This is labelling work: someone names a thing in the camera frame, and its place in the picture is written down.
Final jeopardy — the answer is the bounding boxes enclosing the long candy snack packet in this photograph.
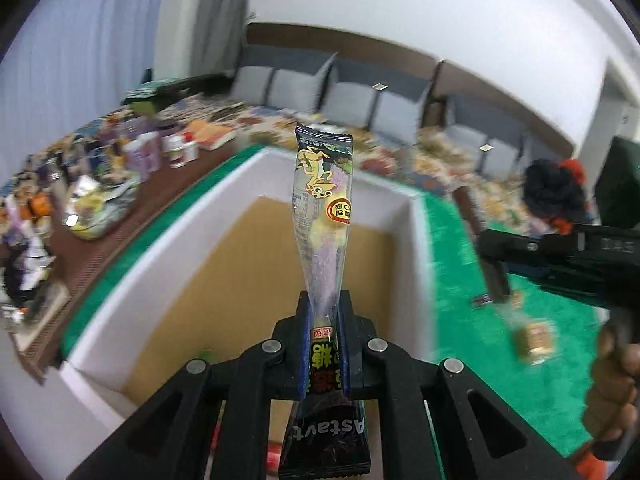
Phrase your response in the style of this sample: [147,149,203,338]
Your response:
[279,125,371,479]

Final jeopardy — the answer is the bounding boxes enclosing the small brown snack packet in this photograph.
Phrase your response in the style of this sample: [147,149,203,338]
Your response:
[512,318,556,365]

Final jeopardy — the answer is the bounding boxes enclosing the clear bag of snacks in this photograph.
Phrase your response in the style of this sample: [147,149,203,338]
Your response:
[61,172,141,240]

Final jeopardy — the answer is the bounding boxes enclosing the person's right hand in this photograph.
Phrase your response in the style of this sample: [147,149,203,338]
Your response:
[582,324,639,441]

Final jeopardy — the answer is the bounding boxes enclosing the black and red clothes pile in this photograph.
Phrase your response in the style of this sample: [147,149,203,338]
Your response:
[523,158,590,235]

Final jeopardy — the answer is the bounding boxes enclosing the green patterned cloth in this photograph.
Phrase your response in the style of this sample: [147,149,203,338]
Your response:
[62,165,599,454]

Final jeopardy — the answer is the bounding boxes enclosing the white cardboard box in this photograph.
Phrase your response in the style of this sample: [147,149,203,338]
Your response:
[58,145,437,480]

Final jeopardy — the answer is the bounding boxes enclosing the brown wooden side table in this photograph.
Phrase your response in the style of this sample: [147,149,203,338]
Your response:
[15,142,238,385]

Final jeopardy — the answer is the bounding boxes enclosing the white medicine bottle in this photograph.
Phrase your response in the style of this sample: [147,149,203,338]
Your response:
[164,133,186,168]

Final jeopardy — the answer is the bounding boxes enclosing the orange book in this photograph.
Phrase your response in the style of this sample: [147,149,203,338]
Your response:
[186,119,235,151]

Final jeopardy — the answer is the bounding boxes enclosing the floral bed sheet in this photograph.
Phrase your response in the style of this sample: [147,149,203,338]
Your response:
[0,93,576,241]

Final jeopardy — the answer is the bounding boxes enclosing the grey cushion far left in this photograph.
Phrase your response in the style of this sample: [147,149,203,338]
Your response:
[230,44,280,105]

